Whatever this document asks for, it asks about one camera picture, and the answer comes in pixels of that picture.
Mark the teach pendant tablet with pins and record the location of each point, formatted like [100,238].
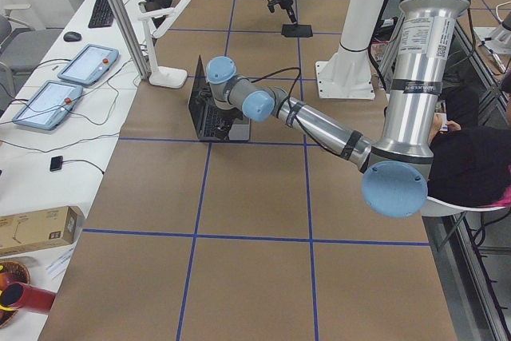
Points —
[49,106]
[90,64]

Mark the black mouse pad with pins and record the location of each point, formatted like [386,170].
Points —
[296,31]

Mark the white camera stand column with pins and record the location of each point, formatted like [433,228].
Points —
[347,75]

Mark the black keyboard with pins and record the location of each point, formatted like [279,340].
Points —
[102,15]

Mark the black computer mouse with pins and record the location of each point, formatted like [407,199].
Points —
[72,36]

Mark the grey laptop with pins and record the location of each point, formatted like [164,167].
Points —
[210,122]

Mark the cardboard box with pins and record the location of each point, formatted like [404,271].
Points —
[38,230]

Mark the woven basket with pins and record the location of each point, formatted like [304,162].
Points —
[12,271]

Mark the seated person in black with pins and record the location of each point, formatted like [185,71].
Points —
[471,165]

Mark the small black square device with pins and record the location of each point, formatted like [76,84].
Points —
[56,163]

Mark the far teach pendant tablet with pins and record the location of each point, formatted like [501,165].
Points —
[90,64]

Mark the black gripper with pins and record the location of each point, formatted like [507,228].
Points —
[286,4]

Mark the aluminium frame post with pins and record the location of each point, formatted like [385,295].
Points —
[130,38]

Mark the near teach pendant tablet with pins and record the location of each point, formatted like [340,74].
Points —
[49,106]

